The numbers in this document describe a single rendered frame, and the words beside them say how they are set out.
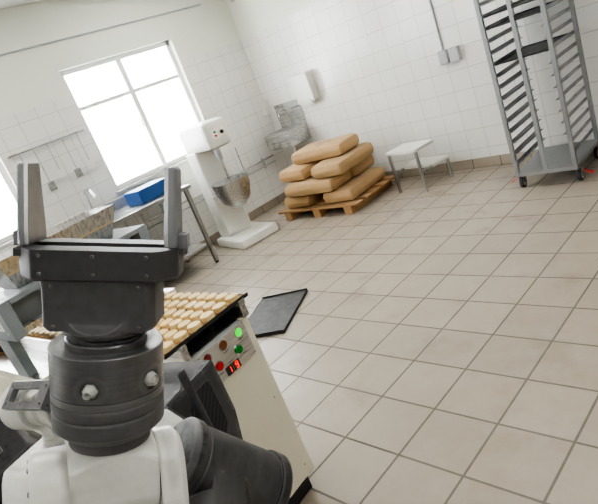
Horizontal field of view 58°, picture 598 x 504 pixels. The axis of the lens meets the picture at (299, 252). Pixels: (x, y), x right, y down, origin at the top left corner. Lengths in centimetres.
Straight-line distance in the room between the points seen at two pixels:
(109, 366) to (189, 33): 669
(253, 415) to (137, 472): 164
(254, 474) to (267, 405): 146
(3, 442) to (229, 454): 43
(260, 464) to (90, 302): 35
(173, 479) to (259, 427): 165
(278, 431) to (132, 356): 181
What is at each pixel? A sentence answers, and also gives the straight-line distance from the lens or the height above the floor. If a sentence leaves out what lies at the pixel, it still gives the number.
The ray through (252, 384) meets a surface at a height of 59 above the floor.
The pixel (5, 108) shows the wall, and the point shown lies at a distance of 594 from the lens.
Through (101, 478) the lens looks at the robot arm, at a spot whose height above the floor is 136.
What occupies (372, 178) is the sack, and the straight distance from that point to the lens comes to 598.
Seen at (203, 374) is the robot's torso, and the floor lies 121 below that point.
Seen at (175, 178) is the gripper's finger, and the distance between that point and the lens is 42.
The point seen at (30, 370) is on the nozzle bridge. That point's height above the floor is 86.
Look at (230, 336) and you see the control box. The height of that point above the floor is 82.
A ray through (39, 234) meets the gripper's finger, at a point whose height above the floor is 154.
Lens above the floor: 159
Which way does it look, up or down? 18 degrees down
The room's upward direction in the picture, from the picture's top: 21 degrees counter-clockwise
